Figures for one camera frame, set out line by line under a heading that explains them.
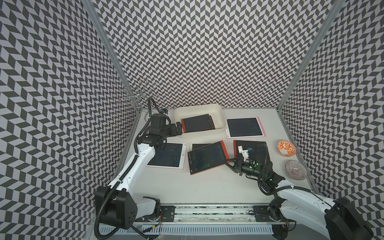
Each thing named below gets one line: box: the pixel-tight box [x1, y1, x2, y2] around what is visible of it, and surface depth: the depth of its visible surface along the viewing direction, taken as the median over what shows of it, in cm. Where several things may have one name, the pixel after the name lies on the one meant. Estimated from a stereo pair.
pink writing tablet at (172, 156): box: [146, 141, 187, 170], surface depth 96 cm
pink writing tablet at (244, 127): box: [225, 116, 267, 139], surface depth 107 cm
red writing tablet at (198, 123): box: [181, 113, 216, 133], surface depth 110 cm
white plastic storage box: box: [174, 103, 226, 133], surface depth 110 cm
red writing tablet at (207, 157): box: [187, 140, 230, 175], surface depth 82 cm
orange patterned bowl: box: [277, 140, 297, 157], surface depth 96 cm
